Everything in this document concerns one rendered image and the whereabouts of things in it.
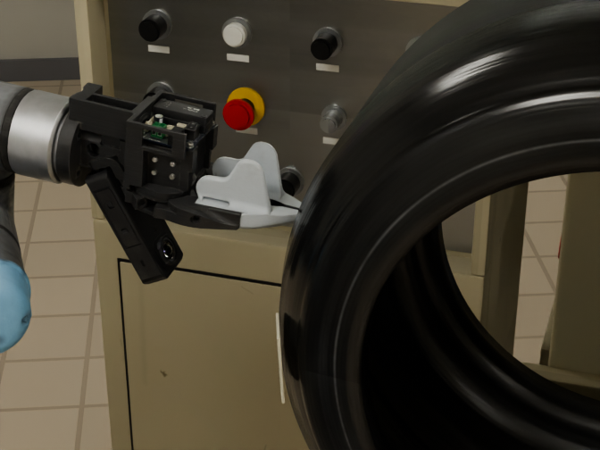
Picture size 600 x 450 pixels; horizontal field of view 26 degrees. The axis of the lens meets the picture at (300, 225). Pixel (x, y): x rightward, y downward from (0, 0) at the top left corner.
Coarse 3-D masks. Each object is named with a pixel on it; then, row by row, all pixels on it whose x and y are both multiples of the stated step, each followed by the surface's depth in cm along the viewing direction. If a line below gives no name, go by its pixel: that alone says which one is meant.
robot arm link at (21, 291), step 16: (0, 240) 108; (16, 240) 112; (0, 256) 105; (16, 256) 108; (0, 272) 103; (16, 272) 105; (0, 288) 102; (16, 288) 102; (0, 304) 102; (16, 304) 102; (0, 320) 103; (16, 320) 103; (0, 336) 103; (16, 336) 104; (0, 352) 104
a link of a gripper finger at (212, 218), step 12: (156, 204) 107; (168, 204) 107; (180, 204) 106; (192, 204) 106; (156, 216) 107; (168, 216) 107; (180, 216) 106; (192, 216) 106; (204, 216) 106; (216, 216) 106; (228, 216) 106; (240, 216) 106; (204, 228) 106; (216, 228) 106; (228, 228) 107
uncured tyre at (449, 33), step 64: (512, 0) 98; (576, 0) 92; (448, 64) 91; (512, 64) 88; (576, 64) 86; (384, 128) 93; (448, 128) 89; (512, 128) 87; (576, 128) 85; (320, 192) 97; (384, 192) 92; (448, 192) 90; (320, 256) 97; (384, 256) 94; (320, 320) 98; (384, 320) 125; (448, 320) 126; (320, 384) 101; (384, 384) 122; (448, 384) 128; (512, 384) 127; (320, 448) 105; (384, 448) 103; (448, 448) 124; (512, 448) 128; (576, 448) 128
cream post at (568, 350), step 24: (576, 192) 129; (576, 216) 130; (576, 240) 131; (576, 264) 132; (576, 288) 133; (576, 312) 135; (552, 336) 137; (576, 336) 136; (552, 360) 138; (576, 360) 137
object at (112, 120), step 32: (96, 96) 109; (160, 96) 110; (64, 128) 108; (96, 128) 108; (128, 128) 105; (160, 128) 104; (192, 128) 107; (64, 160) 108; (96, 160) 110; (128, 160) 106; (160, 160) 107; (192, 160) 106; (128, 192) 108; (160, 192) 107; (192, 192) 109
